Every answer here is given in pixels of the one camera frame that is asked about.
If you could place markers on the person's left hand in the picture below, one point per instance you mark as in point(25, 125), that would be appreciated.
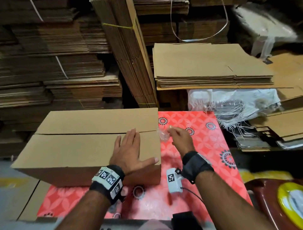
point(128, 154)

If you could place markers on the person's right hand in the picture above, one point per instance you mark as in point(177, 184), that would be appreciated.
point(182, 140)

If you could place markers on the clear packing tape strip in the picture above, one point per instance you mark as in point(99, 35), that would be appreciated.
point(164, 133)

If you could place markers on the dark brown cardboard box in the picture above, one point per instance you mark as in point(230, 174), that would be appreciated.
point(171, 99)

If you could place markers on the large cardboard box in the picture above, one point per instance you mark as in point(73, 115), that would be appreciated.
point(23, 199)
point(80, 142)

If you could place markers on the low pile of cardboard sheets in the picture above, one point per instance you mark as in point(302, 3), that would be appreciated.
point(281, 125)

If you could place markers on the yellow-tied cardboard bundle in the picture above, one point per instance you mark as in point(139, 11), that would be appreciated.
point(123, 52)

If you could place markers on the wall of cardboard stacks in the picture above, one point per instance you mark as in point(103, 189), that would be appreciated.
point(47, 57)

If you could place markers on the person's right forearm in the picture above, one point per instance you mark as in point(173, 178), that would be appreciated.
point(232, 203)

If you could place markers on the red patterned table cloth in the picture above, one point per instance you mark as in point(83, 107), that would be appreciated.
point(213, 151)

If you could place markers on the white woven sack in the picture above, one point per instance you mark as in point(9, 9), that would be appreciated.
point(227, 102)

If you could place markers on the yellow round disc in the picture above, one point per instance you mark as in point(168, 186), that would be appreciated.
point(289, 203)

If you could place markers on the white plastic sack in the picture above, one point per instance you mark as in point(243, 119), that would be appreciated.
point(265, 23)

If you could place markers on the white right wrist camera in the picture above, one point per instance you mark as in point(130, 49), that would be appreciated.
point(174, 180)

